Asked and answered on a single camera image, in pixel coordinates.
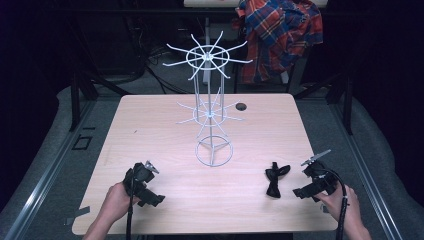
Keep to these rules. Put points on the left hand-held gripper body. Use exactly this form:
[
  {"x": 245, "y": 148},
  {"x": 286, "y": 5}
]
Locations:
[{"x": 140, "y": 180}]

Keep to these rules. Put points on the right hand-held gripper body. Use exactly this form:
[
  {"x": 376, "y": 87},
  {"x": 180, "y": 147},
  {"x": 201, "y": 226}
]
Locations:
[{"x": 320, "y": 180}]

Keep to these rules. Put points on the person's left hand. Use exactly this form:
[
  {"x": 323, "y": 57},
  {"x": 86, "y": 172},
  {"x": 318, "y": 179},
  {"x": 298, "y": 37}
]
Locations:
[{"x": 116, "y": 203}]

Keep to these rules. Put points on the grey tape strip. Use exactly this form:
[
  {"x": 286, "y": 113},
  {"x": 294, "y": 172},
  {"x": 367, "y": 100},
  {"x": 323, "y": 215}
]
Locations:
[{"x": 78, "y": 213}]

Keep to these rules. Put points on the person's right hand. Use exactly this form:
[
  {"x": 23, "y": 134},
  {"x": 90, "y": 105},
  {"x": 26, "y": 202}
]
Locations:
[{"x": 336, "y": 205}]

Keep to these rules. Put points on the aluminium floor rail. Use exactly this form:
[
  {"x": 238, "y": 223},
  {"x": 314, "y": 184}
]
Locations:
[
  {"x": 43, "y": 176},
  {"x": 366, "y": 176}
]

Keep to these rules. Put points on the black metal frame post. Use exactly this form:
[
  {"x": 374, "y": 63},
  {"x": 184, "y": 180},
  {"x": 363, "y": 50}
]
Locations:
[
  {"x": 347, "y": 103},
  {"x": 75, "y": 100}
]

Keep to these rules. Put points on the black bow tie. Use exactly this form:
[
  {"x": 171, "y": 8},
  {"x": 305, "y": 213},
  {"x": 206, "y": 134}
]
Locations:
[{"x": 275, "y": 181}]

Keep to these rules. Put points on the short black tape strip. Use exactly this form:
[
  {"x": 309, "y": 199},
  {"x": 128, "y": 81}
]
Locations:
[{"x": 89, "y": 128}]

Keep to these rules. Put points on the red blue plaid shirt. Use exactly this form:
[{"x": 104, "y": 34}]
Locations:
[{"x": 280, "y": 36}]

